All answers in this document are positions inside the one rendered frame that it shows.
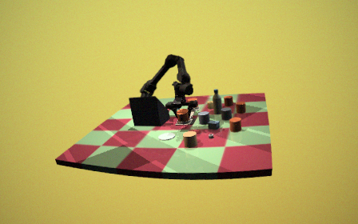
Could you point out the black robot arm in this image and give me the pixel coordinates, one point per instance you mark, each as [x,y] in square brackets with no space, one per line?
[184,85]

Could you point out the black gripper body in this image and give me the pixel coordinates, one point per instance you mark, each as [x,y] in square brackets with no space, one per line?
[193,103]

